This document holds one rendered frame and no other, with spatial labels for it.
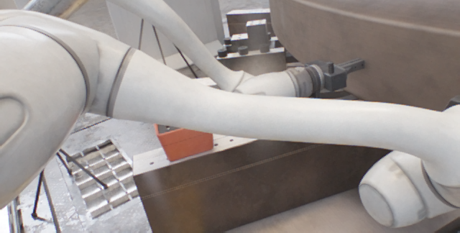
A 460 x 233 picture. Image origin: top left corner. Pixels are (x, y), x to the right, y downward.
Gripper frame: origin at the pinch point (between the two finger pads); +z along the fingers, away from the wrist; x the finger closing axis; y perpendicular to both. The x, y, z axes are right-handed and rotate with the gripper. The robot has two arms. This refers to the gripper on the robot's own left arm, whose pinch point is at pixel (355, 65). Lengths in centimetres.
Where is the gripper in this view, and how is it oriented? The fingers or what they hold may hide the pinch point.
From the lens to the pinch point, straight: 109.4
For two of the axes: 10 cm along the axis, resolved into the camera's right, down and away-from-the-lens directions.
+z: 9.1, -2.9, 2.9
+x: -3.8, -3.4, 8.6
